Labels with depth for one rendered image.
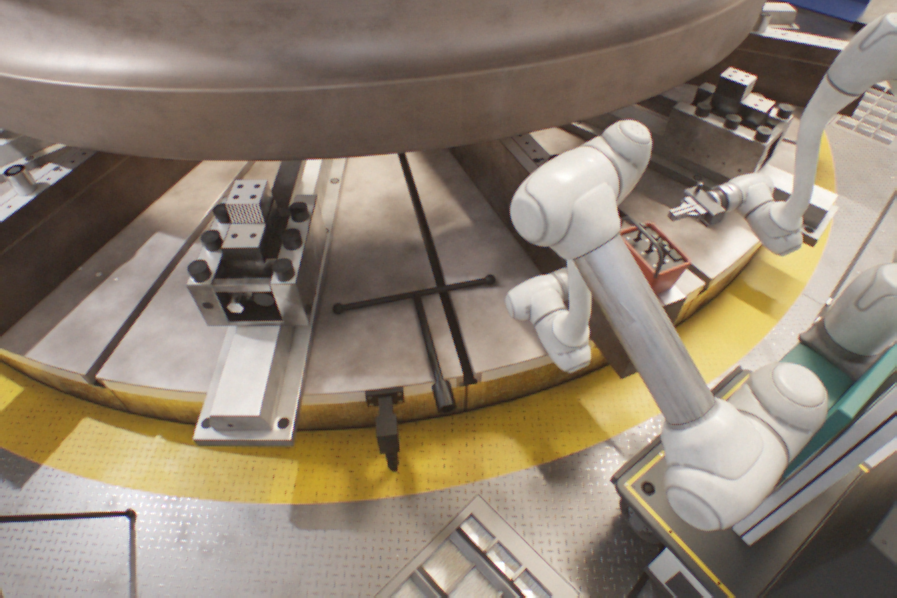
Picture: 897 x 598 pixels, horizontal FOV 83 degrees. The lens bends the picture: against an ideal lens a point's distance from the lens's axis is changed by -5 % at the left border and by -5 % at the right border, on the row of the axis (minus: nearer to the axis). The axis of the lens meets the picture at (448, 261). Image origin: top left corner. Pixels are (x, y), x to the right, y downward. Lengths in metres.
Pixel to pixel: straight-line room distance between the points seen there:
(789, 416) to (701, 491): 0.24
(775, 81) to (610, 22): 1.88
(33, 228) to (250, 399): 1.18
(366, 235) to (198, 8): 1.08
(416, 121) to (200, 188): 1.39
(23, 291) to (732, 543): 2.60
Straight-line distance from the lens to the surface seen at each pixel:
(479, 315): 2.03
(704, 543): 1.79
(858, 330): 1.62
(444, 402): 1.78
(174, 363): 2.14
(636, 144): 1.06
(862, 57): 1.58
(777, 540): 1.89
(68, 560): 2.34
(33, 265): 2.57
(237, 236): 1.80
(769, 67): 3.76
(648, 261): 1.65
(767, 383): 1.22
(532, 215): 0.94
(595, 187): 0.99
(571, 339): 1.44
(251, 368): 1.83
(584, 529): 2.04
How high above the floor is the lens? 1.91
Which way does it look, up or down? 46 degrees down
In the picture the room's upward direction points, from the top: straight up
